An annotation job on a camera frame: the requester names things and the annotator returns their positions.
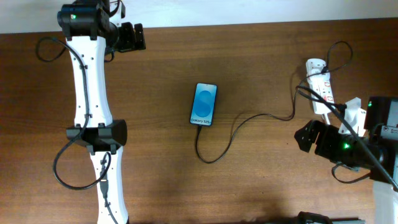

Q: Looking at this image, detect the white power strip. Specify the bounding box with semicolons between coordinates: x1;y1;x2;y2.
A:
307;73;335;114

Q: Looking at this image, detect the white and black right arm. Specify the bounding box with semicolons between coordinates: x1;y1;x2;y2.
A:
294;96;397;223

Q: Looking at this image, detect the white charger plug adapter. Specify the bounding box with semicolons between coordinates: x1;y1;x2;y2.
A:
305;58;330;82

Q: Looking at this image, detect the black charger cable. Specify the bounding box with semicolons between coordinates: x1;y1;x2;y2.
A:
195;40;354;164

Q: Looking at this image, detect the blue Galaxy smartphone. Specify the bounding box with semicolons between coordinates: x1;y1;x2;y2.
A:
190;83;218;126

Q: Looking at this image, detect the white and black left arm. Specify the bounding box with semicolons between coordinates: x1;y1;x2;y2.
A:
57;1;146;223

